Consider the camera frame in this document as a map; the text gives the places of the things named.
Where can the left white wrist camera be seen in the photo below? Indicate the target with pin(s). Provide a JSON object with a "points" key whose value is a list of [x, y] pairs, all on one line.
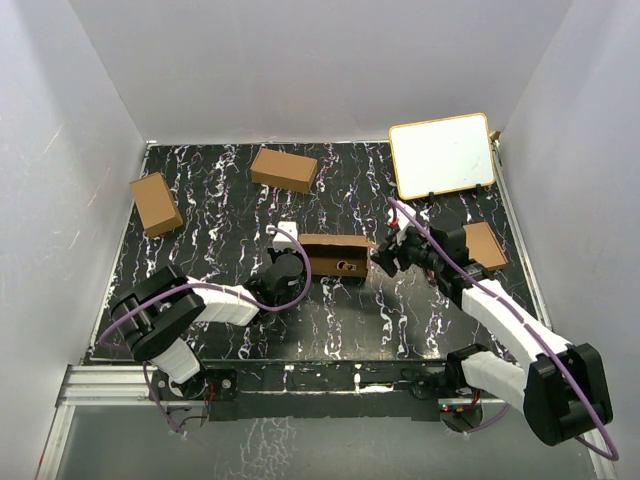
{"points": [[284, 235]]}

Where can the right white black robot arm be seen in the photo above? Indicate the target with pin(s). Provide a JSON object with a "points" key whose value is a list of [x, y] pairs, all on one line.
{"points": [[559, 387]]}

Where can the small cardboard box left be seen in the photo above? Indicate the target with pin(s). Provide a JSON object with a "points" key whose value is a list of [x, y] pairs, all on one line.
{"points": [[156, 205]]}

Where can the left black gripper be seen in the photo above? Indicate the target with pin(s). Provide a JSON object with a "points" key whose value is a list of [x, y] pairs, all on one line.
{"points": [[275, 254]]}

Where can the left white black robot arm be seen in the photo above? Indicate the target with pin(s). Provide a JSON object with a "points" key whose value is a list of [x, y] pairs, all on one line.
{"points": [[153, 316]]}

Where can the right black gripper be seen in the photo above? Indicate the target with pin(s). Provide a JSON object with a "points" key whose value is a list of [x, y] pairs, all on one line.
{"points": [[386, 258]]}

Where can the small round sticker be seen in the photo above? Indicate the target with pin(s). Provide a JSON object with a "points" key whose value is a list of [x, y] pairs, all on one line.
{"points": [[346, 266]]}

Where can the flat cardboard stack right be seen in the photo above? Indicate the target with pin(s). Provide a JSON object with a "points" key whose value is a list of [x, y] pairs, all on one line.
{"points": [[484, 247]]}

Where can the yellow framed whiteboard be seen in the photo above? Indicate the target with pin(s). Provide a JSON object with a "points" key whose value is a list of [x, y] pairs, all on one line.
{"points": [[442, 156]]}

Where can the black base bar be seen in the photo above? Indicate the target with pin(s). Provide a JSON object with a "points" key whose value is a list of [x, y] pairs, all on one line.
{"points": [[337, 389]]}

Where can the folded cardboard box back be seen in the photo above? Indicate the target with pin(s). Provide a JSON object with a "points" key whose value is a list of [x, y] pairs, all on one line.
{"points": [[284, 170]]}

